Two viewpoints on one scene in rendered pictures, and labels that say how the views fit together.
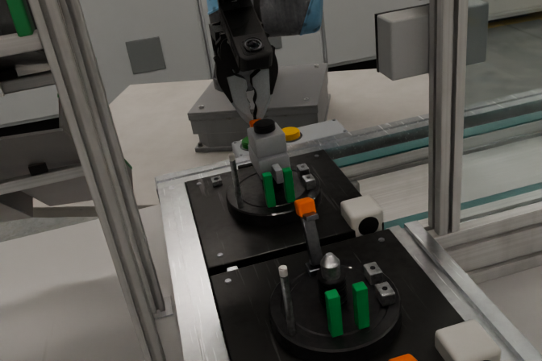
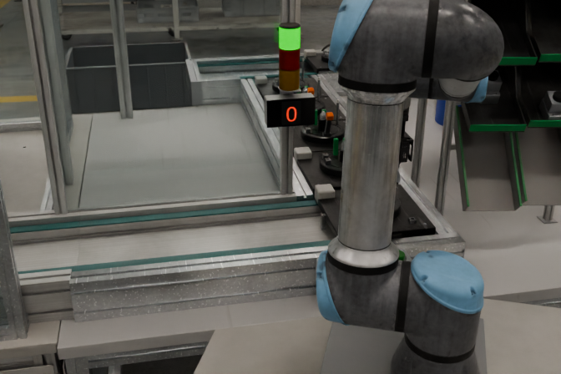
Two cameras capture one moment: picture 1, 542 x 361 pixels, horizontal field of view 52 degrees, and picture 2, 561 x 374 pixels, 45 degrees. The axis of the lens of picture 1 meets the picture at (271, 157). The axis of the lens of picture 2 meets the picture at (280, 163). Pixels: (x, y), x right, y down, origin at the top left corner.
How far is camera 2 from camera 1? 225 cm
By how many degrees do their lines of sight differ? 128
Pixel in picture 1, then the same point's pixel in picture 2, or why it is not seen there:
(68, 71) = not seen: hidden behind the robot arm
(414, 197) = (284, 234)
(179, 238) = (424, 206)
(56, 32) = not seen: hidden behind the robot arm
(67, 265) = (517, 259)
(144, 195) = (499, 309)
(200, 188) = (422, 221)
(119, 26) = not seen: outside the picture
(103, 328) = (462, 226)
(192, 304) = (405, 182)
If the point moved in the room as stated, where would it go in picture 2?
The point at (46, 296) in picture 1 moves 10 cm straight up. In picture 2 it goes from (512, 244) to (518, 209)
